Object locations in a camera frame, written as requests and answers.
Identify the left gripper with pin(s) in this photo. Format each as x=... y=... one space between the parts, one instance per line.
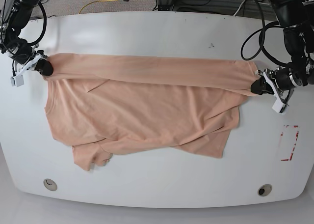
x=280 y=82

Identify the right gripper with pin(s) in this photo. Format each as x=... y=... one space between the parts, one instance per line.
x=23 y=53

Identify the peach T-shirt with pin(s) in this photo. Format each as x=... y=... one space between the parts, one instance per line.
x=103 y=105

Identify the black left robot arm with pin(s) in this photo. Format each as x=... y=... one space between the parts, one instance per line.
x=296 y=19

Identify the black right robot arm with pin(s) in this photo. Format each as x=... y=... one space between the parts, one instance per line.
x=14 y=16

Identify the red tape rectangle marking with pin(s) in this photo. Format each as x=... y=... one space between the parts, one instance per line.
x=288 y=141

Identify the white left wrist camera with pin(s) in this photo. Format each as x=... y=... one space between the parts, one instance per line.
x=280 y=107

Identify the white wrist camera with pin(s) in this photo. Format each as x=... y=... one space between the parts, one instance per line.
x=17 y=80
x=280 y=107

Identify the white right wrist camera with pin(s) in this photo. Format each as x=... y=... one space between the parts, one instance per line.
x=17 y=80

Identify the right table cable grommet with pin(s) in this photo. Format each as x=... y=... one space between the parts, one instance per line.
x=265 y=190

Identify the table cable grommet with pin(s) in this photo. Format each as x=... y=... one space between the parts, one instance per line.
x=50 y=184
x=265 y=190

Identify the left table cable grommet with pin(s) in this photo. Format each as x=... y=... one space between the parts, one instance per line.
x=50 y=184

